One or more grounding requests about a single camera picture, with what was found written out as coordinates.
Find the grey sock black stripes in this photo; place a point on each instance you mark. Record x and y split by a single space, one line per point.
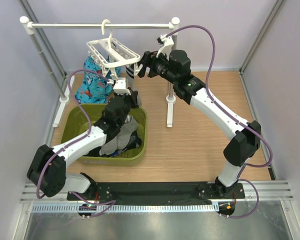
130 125

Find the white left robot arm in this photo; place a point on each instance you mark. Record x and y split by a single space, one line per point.
110 134

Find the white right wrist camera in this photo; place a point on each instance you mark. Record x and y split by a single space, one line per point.
166 43

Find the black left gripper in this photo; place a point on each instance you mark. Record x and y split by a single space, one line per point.
133 98

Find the black patterned sock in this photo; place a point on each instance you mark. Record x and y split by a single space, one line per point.
134 142

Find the aluminium slotted rail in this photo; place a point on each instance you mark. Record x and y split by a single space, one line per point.
88 208

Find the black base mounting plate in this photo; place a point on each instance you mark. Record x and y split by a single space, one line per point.
161 193

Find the blue shark pattern sock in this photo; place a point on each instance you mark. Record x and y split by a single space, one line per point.
93 90

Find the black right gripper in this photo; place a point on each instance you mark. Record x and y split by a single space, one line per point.
150 59

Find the white clip sock hanger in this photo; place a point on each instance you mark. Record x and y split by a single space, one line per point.
99 50

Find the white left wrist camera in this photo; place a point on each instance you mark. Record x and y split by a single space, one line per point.
120 86

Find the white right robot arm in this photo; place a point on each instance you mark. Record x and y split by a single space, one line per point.
242 135

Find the white metal drying rack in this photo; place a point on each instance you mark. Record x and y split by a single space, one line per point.
64 98

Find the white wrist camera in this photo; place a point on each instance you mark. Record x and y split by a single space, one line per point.
166 43
120 86

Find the green plastic basket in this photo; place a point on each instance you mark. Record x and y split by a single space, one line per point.
77 123

